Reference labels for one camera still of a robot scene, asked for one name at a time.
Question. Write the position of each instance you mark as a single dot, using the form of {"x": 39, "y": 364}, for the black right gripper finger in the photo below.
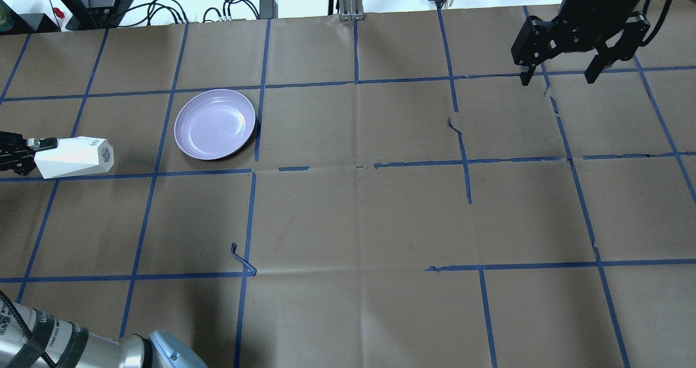
{"x": 525, "y": 74}
{"x": 602, "y": 60}

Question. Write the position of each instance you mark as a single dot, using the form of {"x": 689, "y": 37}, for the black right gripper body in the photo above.
{"x": 590, "y": 10}

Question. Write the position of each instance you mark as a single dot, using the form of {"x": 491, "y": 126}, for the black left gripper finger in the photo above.
{"x": 40, "y": 145}

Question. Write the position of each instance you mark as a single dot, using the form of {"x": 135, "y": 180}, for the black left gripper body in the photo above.
{"x": 12, "y": 151}

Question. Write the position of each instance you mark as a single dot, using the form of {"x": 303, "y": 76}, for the white faceted cup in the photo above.
{"x": 79, "y": 156}

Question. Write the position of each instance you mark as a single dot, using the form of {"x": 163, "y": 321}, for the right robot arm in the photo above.
{"x": 615, "y": 29}

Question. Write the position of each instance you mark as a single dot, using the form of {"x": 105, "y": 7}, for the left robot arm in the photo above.
{"x": 33, "y": 338}

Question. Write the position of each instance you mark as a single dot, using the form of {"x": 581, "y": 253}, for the lavender plate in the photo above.
{"x": 214, "y": 124}

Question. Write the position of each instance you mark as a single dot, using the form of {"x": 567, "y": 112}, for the black box at edge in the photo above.
{"x": 18, "y": 24}

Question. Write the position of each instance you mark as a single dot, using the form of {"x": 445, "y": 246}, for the black stand pole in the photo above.
{"x": 81, "y": 19}

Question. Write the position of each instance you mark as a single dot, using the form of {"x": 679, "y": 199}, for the grey power adapter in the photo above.
{"x": 267, "y": 9}

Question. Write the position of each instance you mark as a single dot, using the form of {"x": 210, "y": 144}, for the black device with cables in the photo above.
{"x": 110, "y": 14}

